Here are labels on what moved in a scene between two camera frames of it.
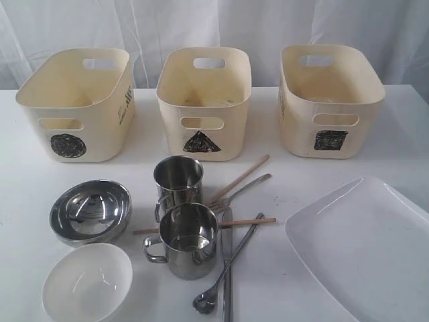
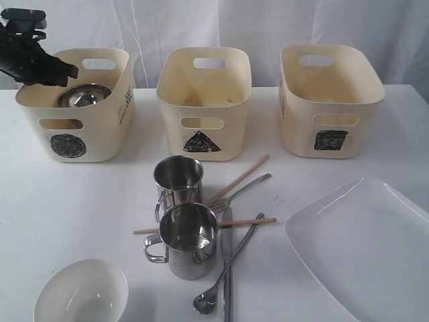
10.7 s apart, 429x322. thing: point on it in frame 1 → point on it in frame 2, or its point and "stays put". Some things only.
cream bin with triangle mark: [204, 93] stays put
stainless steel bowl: [92, 214] → [84, 94]
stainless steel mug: [180, 181] stays put
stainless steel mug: [187, 243] stays put
